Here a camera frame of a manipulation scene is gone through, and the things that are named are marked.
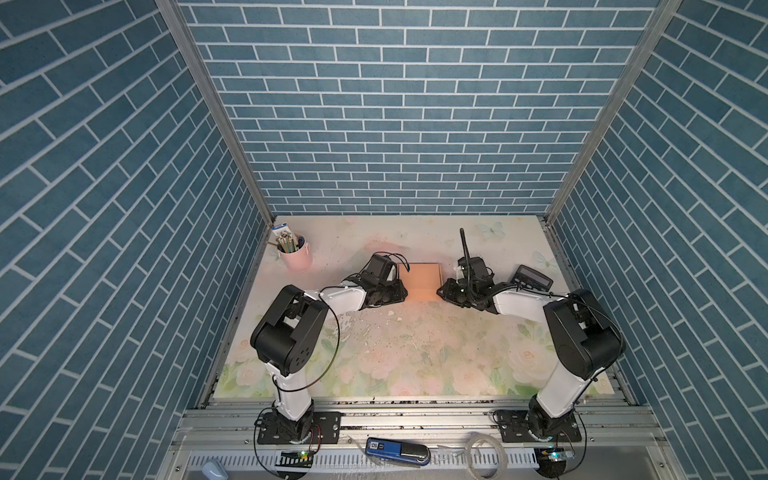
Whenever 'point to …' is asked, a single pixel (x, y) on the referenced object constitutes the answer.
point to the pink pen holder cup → (299, 262)
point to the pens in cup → (288, 242)
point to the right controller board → (552, 460)
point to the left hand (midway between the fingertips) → (406, 293)
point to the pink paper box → (421, 280)
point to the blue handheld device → (398, 450)
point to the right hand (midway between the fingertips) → (435, 289)
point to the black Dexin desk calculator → (527, 277)
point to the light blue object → (212, 469)
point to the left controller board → (294, 464)
